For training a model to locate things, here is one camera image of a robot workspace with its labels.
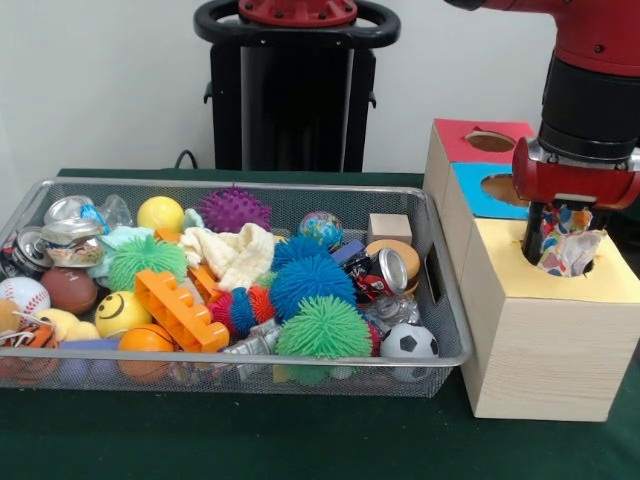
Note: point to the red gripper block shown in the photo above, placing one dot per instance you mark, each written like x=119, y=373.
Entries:
x=565, y=182

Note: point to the polka dot cloth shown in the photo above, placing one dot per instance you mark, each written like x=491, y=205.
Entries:
x=567, y=240

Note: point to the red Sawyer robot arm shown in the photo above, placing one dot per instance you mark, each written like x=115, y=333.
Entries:
x=595, y=75

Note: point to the shallow metal mesh bin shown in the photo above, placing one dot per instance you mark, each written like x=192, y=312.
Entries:
x=447, y=330

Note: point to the wooden box with three holes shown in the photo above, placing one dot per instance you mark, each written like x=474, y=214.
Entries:
x=540, y=375

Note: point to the black and white soccer ball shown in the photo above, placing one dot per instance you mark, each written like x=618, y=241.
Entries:
x=410, y=342

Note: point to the blue spiky rubber ball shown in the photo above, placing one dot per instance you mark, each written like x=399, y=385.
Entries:
x=312, y=282

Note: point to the green spiky rubber ball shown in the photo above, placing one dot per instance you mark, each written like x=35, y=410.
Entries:
x=145, y=260
x=325, y=327

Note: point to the red and blue spiky toy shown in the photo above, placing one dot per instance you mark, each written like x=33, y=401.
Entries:
x=242, y=310

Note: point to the purple spiky ball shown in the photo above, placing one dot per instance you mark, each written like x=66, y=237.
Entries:
x=232, y=210

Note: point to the dark green table cloth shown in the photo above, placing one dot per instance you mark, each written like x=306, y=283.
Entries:
x=250, y=440

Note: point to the orange toy building brick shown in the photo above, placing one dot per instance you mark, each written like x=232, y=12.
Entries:
x=175, y=310

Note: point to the yellow tennis ball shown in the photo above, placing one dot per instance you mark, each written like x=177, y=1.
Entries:
x=160, y=214

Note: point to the yellow smiley face ball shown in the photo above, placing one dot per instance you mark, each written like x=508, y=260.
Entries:
x=117, y=315

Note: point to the white baseball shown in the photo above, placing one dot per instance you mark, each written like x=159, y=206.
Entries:
x=25, y=295

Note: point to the black pedestal with red base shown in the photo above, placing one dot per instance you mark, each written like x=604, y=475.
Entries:
x=300, y=100

